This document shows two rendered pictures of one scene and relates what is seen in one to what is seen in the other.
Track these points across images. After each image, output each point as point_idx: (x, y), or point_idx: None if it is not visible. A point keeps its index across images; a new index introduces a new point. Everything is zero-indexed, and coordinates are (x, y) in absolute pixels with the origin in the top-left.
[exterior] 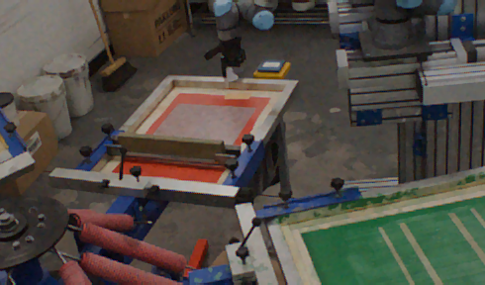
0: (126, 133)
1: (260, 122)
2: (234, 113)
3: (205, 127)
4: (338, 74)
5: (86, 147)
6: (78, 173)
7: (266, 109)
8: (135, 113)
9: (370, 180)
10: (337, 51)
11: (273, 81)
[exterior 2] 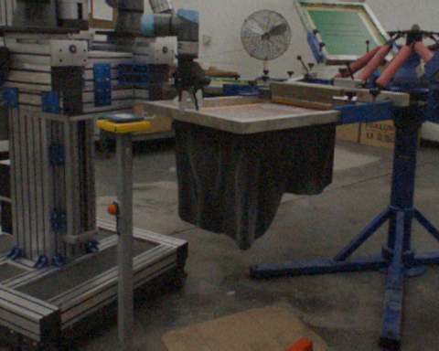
0: (336, 88)
1: (212, 108)
2: (221, 112)
3: (256, 112)
4: (159, 61)
5: (373, 89)
6: (383, 91)
7: (194, 110)
8: (313, 113)
9: (15, 306)
10: (155, 43)
11: (161, 104)
